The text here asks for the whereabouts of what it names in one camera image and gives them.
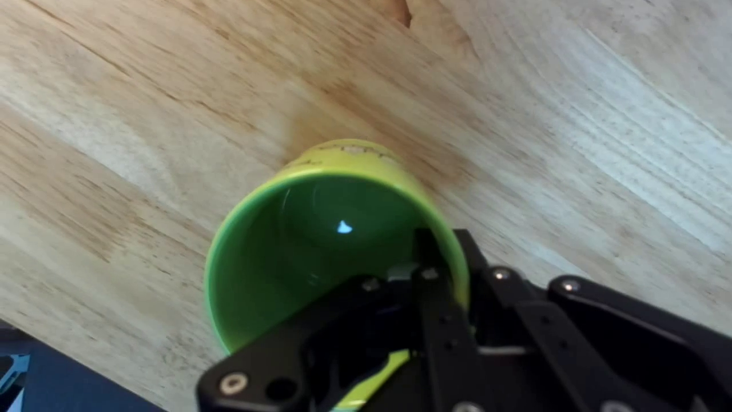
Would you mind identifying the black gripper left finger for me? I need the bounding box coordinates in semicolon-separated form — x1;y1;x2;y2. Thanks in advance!
194;228;481;412

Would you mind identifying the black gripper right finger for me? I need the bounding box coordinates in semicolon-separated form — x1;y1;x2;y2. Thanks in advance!
454;228;732;412

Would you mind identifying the yellow green mug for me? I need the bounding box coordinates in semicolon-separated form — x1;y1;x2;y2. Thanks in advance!
199;135;473;412

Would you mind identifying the dark blue base panel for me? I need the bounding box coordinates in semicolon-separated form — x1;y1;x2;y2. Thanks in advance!
0;319;168;412

